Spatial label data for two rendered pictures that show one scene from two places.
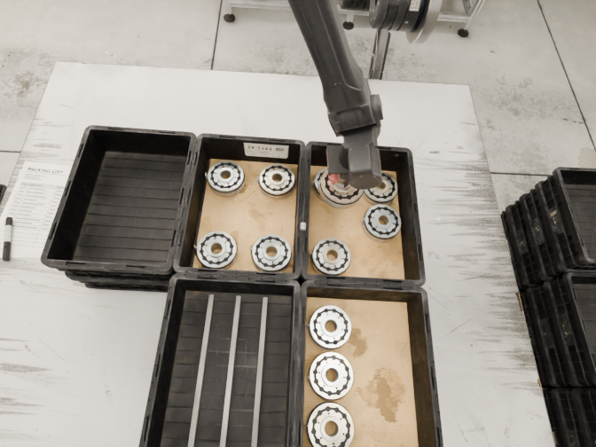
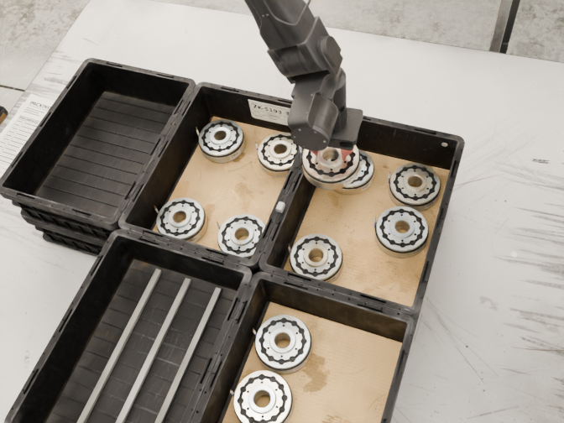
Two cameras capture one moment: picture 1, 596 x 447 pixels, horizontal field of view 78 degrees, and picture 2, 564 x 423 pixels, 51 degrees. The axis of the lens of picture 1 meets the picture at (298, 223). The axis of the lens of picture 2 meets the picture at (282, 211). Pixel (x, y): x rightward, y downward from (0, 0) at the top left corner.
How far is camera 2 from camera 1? 0.40 m
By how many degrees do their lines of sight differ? 18
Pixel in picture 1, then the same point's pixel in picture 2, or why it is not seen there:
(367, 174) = (305, 127)
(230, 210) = (214, 180)
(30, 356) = not seen: outside the picture
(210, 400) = (117, 388)
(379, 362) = (335, 407)
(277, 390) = not seen: hidden behind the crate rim
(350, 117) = (293, 58)
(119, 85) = (151, 24)
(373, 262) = (374, 280)
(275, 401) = not seen: hidden behind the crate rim
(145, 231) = (113, 184)
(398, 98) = (509, 80)
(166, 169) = (159, 121)
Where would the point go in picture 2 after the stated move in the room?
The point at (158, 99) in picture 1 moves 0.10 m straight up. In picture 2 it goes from (189, 44) to (180, 18)
